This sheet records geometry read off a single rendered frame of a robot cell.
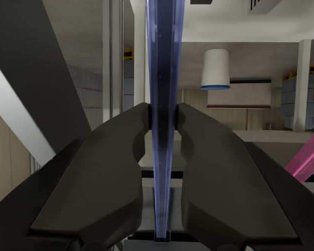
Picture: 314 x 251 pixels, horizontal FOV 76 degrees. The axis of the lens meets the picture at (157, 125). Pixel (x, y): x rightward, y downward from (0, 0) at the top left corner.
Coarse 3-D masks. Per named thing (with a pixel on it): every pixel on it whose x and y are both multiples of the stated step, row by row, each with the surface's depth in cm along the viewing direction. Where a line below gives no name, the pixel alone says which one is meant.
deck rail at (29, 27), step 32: (0, 0) 10; (32, 0) 12; (0, 32) 10; (32, 32) 12; (0, 64) 10; (32, 64) 12; (64, 64) 16; (0, 96) 11; (32, 96) 12; (64, 96) 16; (32, 128) 13; (64, 128) 16
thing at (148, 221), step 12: (144, 168) 27; (180, 168) 27; (144, 180) 21; (180, 180) 21; (312, 180) 27; (144, 192) 22; (180, 192) 22; (312, 192) 20; (144, 204) 24; (168, 204) 24; (180, 204) 24; (144, 216) 27; (168, 216) 27; (180, 216) 27; (144, 228) 31; (168, 228) 30; (180, 228) 31
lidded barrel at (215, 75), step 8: (208, 56) 307; (216, 56) 300; (224, 56) 301; (208, 64) 306; (216, 64) 300; (224, 64) 302; (208, 72) 306; (216, 72) 301; (224, 72) 302; (208, 80) 306; (216, 80) 301; (224, 80) 302; (200, 88) 328; (208, 88) 319; (216, 88) 317; (224, 88) 315
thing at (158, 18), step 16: (160, 0) 7; (176, 0) 7; (160, 16) 7; (176, 16) 7; (160, 32) 8; (176, 32) 8; (160, 48) 8; (176, 48) 8; (160, 64) 9; (176, 64) 9; (160, 80) 10; (176, 80) 9; (160, 96) 10; (176, 96) 10; (160, 112) 11; (160, 128) 12; (160, 144) 13; (160, 160) 15; (160, 176) 16; (160, 192) 18; (160, 208) 21; (160, 224) 25
